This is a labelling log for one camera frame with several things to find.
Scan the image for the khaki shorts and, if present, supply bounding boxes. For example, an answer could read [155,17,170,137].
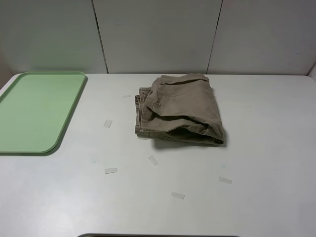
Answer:
[135,74,227,146]

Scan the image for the green plastic tray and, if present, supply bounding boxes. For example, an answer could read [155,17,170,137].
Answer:
[0,72,86,155]

